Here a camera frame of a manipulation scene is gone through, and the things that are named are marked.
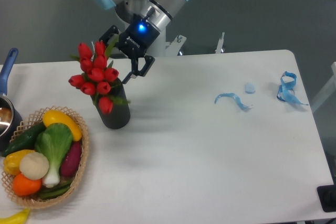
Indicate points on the blue curved ribbon strip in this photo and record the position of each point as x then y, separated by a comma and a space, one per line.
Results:
236, 98

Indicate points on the green cucumber under vegetables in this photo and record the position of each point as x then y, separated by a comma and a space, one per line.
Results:
54, 192

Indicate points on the woven wicker basket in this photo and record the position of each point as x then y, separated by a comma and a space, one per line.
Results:
79, 130

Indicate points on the red tulip bouquet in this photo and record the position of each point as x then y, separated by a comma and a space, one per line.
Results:
99, 79

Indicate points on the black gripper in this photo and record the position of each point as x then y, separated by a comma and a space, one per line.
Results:
134, 42

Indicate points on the yellow bell pepper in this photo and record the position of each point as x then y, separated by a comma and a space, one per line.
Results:
12, 161

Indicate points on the orange fruit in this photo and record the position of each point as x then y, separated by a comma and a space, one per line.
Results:
22, 186

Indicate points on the white garlic bulb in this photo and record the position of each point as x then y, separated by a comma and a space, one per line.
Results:
34, 166

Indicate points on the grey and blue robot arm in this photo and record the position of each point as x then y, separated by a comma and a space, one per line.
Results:
160, 13

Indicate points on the small pale blue cap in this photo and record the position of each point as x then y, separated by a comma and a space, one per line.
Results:
249, 88

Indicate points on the dark green cucumber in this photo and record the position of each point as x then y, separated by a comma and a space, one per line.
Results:
25, 141

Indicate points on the green bok choy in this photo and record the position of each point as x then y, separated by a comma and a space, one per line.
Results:
54, 143

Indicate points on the dark grey ribbed vase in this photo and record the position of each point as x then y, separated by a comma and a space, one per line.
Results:
118, 111

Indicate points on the white frame at right edge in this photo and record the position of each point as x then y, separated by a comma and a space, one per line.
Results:
325, 92

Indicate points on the blue crumpled ribbon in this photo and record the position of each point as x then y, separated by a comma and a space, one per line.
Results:
286, 92

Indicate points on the purple sweet potato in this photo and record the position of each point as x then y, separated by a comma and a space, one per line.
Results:
71, 162

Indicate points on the yellow banana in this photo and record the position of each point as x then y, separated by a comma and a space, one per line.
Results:
18, 218

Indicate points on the black device at table edge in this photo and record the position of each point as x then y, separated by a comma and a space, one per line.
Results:
327, 197

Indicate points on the blue handled saucepan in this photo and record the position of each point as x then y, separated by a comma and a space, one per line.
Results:
10, 118

